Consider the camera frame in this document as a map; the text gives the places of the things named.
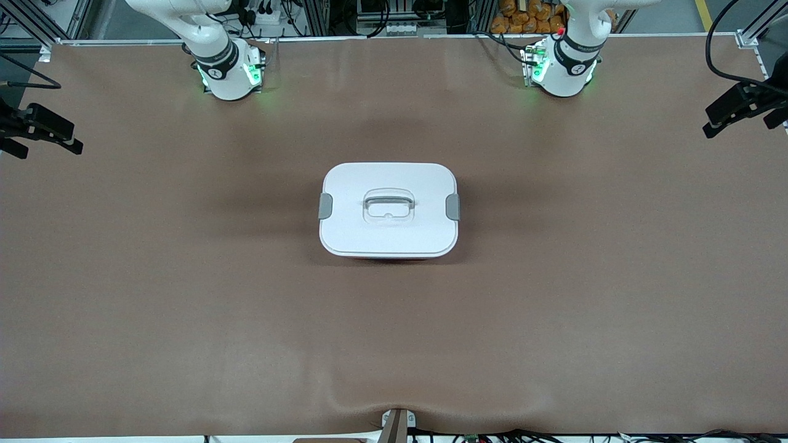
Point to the pile of orange toys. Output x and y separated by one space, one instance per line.
523 15

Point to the grey metal bracket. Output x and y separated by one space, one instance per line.
397 427

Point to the aluminium frame profile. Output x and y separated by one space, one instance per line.
748 38
24 24

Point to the pink plastic box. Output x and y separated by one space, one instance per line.
394 259

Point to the silver base connector plate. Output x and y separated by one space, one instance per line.
258 64

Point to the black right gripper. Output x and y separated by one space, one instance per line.
18 123

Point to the white connector block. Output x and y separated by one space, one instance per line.
402 28

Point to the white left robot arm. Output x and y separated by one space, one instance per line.
563 74

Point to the white power strip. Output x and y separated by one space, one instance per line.
265 12

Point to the white box lid grey clips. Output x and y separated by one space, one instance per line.
388 237

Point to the brown table mat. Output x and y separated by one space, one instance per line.
184 338

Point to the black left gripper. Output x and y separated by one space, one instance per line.
758 98

